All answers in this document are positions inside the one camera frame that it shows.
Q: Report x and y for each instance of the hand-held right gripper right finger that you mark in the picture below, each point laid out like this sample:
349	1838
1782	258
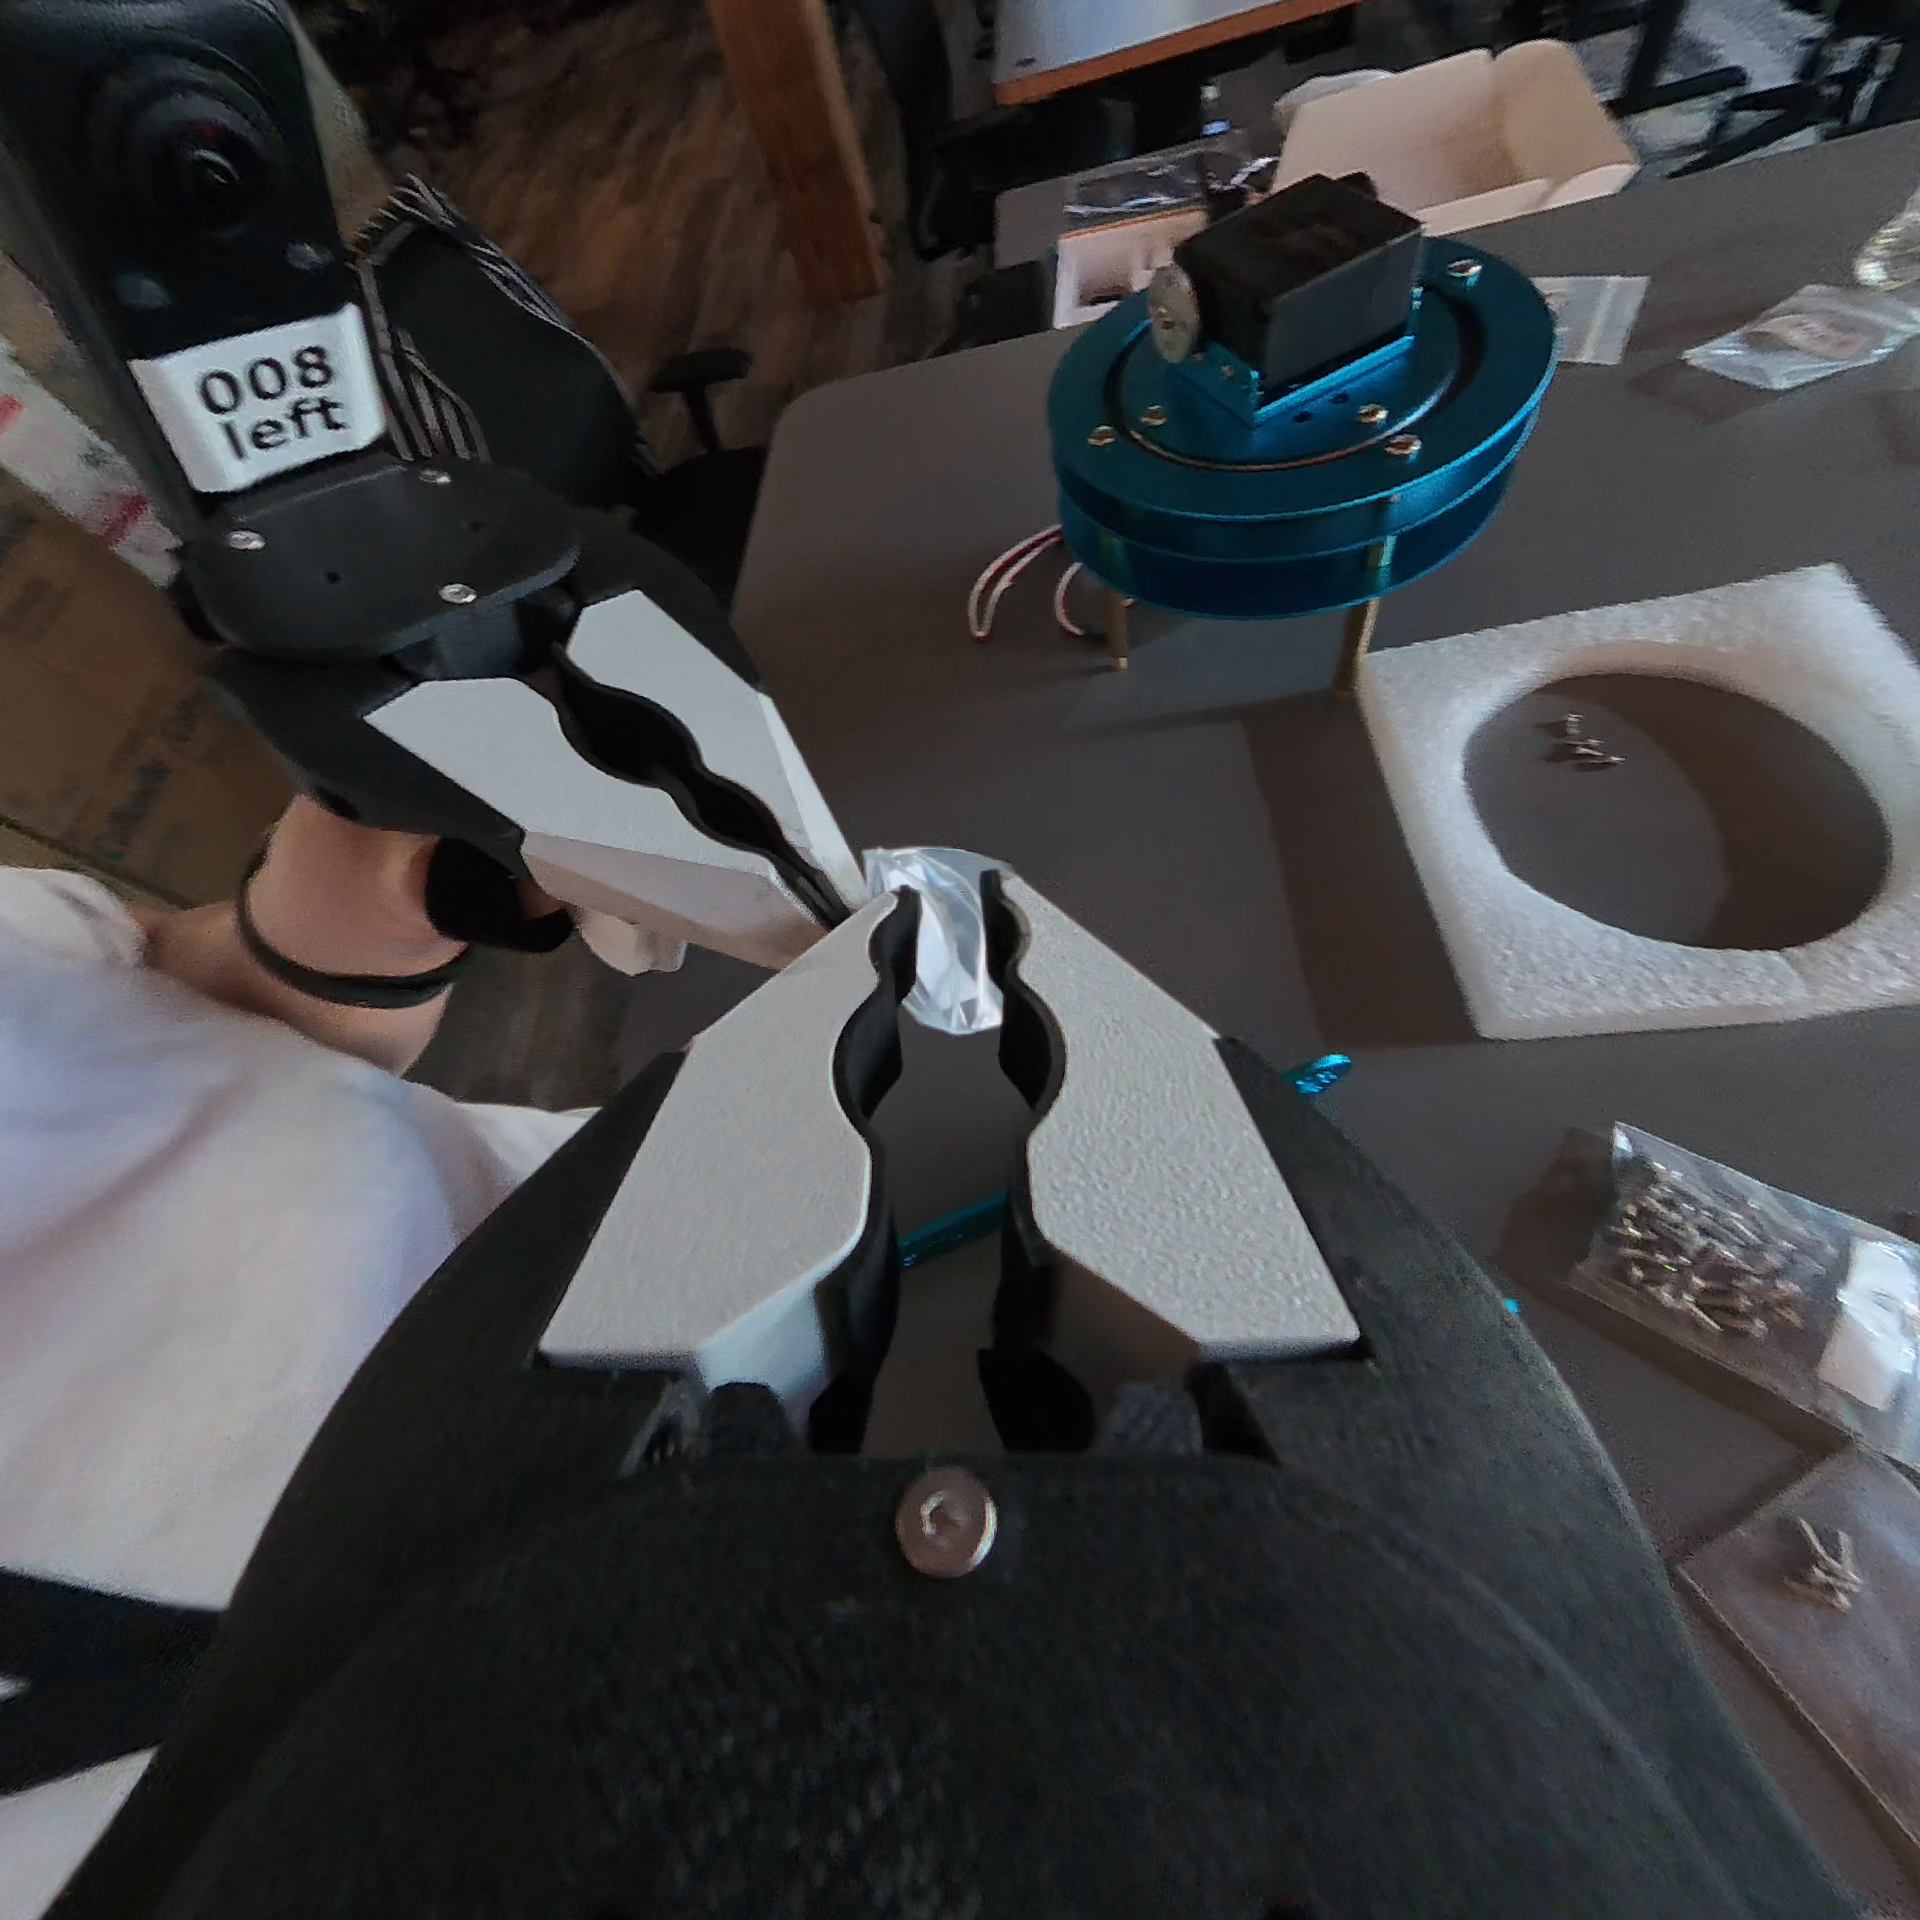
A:
1185	1184

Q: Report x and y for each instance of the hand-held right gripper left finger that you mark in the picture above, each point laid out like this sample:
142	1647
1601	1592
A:
720	1184

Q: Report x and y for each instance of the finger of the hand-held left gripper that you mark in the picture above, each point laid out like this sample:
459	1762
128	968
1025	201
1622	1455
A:
525	779
675	667

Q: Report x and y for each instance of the clear plastic zip bag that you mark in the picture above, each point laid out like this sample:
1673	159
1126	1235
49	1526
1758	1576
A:
945	960

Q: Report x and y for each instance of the pile of small screw bags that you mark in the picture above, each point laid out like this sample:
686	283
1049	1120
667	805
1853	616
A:
1695	1245

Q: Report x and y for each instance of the blue round robot arm base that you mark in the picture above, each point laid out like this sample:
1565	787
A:
1276	523

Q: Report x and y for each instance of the dark grey desk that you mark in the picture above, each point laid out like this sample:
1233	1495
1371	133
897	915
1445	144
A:
961	750

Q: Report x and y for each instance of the person's left hand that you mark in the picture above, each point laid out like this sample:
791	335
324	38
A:
345	915

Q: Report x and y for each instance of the striped jacket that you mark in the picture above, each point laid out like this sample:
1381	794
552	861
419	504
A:
428	406

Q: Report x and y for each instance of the dark office chair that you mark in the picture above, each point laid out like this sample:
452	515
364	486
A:
525	360

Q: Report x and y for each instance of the white foam pad with hole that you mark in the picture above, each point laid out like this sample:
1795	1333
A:
1417	750

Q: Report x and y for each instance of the loose small metal screws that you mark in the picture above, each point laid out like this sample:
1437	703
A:
1583	749

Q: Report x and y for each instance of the open white cardboard box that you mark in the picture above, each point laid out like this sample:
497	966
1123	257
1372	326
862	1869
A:
1470	136

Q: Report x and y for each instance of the blue metal U bracket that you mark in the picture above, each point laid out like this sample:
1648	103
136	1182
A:
953	1223

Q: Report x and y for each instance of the wooden post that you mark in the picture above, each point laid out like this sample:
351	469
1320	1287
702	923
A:
796	136

